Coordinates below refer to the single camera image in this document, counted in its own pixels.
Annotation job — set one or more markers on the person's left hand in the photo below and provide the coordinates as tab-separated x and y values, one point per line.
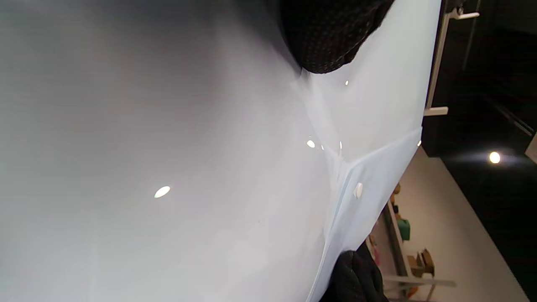
331	33

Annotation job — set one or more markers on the person's right hand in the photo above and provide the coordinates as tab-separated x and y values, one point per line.
356	281

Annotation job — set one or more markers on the blue plastic snap folder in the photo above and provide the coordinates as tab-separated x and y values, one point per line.
168	126

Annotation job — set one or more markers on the white storage shelving with items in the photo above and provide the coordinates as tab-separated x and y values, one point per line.
402	228

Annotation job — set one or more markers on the white aluminium frame post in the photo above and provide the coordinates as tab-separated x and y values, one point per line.
438	63

